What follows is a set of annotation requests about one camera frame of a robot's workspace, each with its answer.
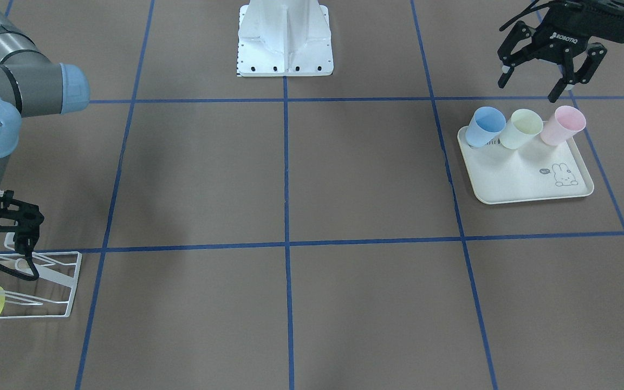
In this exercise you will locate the white camera mast base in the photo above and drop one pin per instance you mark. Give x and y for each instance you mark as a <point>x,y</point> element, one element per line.
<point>284,39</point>

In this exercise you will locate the white cup drying rack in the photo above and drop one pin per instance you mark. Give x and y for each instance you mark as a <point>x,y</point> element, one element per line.
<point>51,296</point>

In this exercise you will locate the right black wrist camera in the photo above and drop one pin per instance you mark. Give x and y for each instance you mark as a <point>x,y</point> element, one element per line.
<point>21,218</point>

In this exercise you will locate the cream plastic cup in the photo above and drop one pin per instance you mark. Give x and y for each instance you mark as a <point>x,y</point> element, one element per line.
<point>523,126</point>

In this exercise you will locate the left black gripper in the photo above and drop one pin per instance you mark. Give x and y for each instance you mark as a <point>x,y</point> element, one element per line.
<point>559,38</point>

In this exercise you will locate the cream plastic tray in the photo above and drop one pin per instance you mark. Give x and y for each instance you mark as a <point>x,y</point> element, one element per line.
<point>534,172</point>

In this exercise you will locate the pink plastic cup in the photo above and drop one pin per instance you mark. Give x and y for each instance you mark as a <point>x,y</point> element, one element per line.
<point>565,122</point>

